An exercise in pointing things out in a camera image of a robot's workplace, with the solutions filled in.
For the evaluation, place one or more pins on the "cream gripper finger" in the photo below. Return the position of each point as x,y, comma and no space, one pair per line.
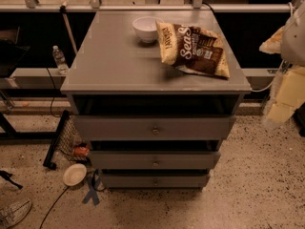
272,45
287,95

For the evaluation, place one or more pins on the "grey bottom drawer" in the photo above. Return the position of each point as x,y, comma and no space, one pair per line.
176,181

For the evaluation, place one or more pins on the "grey drawer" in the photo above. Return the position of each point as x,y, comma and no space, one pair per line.
151,128
176,181
153,160

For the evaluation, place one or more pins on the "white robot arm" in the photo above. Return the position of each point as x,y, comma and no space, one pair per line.
292,48

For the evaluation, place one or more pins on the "grey drawer cabinet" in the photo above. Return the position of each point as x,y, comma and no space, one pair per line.
115,75

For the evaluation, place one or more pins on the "grey top drawer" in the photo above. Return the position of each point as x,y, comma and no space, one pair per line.
151,128

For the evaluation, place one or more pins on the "grey middle drawer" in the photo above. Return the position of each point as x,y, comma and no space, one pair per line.
153,160

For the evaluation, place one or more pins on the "brown yellow chip bag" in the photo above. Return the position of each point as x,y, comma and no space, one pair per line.
192,49

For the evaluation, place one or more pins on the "white bowl on cabinet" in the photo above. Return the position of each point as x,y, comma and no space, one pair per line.
145,28

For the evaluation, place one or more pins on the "white stick with black tip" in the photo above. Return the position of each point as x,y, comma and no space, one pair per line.
68,26

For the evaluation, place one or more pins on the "clear plastic water bottle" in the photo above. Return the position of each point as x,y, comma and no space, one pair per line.
60,60

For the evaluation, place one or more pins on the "black mesh basket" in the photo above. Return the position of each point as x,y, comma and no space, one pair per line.
64,137

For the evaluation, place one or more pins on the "cream bowl on floor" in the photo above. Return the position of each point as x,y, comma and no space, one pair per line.
74,174

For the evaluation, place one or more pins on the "black clamp on floor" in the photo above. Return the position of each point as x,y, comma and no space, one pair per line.
7,176

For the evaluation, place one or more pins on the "grey sneaker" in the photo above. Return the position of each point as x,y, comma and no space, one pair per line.
14,213

